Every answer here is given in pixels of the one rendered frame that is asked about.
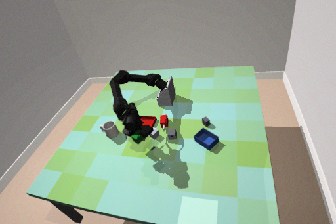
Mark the red tray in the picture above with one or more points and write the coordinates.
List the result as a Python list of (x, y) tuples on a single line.
[(149, 120)]

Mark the grey mug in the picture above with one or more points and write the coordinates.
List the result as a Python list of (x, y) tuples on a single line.
[(110, 129)]

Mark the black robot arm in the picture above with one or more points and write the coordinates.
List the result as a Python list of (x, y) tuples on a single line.
[(130, 113)]

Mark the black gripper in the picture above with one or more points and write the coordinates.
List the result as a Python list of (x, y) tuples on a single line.
[(145, 130)]

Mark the green gauge with short grey pin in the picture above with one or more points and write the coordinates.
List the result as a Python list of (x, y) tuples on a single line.
[(137, 138)]

